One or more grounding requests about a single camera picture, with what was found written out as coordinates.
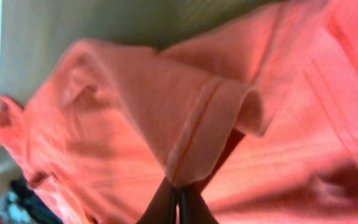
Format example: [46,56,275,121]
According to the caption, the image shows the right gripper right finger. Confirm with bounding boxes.
[178,184,218,224]

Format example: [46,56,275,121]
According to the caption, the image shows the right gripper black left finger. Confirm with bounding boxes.
[137,177,177,224]

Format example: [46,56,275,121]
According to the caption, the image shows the folded navy garment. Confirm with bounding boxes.
[9,179,63,224]

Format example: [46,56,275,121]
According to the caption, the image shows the folded grey garment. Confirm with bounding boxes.
[0,191,38,224]

